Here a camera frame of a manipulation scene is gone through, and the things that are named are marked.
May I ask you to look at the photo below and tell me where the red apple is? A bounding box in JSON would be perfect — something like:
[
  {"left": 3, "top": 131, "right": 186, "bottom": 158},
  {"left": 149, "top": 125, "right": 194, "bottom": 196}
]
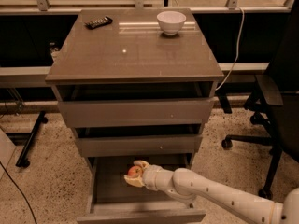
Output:
[{"left": 127, "top": 165, "right": 143, "bottom": 177}]

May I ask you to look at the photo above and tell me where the grey middle drawer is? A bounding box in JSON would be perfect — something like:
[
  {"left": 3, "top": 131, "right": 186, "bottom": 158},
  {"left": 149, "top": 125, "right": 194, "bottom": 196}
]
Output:
[{"left": 76, "top": 124, "right": 202, "bottom": 157}]

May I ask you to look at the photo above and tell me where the grey top drawer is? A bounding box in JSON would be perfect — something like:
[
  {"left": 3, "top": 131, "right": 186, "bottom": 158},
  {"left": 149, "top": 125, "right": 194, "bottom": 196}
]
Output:
[{"left": 54, "top": 82, "right": 215, "bottom": 128}]

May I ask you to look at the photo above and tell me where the black floor cable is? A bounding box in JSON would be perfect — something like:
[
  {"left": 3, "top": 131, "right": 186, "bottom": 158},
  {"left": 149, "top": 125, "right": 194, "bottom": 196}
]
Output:
[{"left": 0, "top": 161, "right": 38, "bottom": 224}]

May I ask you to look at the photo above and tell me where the white ceramic bowl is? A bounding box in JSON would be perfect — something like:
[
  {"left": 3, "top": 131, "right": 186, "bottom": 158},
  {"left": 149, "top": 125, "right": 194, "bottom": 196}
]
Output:
[{"left": 157, "top": 11, "right": 186, "bottom": 35}]

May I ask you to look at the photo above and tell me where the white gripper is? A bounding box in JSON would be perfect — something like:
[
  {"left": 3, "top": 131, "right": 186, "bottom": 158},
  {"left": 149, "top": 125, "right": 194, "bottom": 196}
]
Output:
[{"left": 124, "top": 160, "right": 163, "bottom": 191}]

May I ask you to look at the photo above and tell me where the black remote control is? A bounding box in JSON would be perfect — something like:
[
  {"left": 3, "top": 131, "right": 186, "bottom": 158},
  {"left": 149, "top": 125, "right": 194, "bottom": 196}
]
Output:
[{"left": 85, "top": 16, "right": 113, "bottom": 30}]

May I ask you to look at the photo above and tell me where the grey drawer cabinet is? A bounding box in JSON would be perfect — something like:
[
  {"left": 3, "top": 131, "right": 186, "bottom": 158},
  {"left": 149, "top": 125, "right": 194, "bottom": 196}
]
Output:
[{"left": 46, "top": 8, "right": 223, "bottom": 224}]

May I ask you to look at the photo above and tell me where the grey drawer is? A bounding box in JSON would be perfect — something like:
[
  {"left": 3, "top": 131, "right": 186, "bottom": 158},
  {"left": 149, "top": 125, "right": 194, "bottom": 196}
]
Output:
[
  {"left": 76, "top": 124, "right": 202, "bottom": 157},
  {"left": 77, "top": 156, "right": 206, "bottom": 224},
  {"left": 54, "top": 82, "right": 215, "bottom": 128}
]

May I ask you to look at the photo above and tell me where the black table leg with wheels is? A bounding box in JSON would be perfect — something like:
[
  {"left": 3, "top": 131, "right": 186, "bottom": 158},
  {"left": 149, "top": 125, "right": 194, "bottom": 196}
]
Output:
[{"left": 16, "top": 111, "right": 48, "bottom": 168}]

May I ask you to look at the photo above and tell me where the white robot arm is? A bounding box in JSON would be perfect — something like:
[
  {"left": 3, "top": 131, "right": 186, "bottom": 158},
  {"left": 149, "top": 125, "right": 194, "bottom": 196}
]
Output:
[{"left": 124, "top": 161, "right": 299, "bottom": 224}]

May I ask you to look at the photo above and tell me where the black office chair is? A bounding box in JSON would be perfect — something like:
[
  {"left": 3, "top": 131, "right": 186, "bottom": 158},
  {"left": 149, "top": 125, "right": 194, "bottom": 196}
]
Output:
[{"left": 221, "top": 0, "right": 299, "bottom": 199}]

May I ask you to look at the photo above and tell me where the grey bottom drawer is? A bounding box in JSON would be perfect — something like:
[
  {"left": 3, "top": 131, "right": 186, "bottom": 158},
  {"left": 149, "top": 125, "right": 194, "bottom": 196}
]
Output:
[{"left": 77, "top": 156, "right": 206, "bottom": 224}]

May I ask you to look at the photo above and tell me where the white cable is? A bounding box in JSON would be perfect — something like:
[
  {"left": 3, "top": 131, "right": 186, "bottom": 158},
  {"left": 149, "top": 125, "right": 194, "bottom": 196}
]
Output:
[{"left": 214, "top": 7, "right": 246, "bottom": 91}]

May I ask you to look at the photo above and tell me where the metal window railing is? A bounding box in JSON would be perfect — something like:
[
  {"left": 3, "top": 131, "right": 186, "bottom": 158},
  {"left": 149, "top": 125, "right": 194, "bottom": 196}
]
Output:
[{"left": 0, "top": 0, "right": 299, "bottom": 16}]

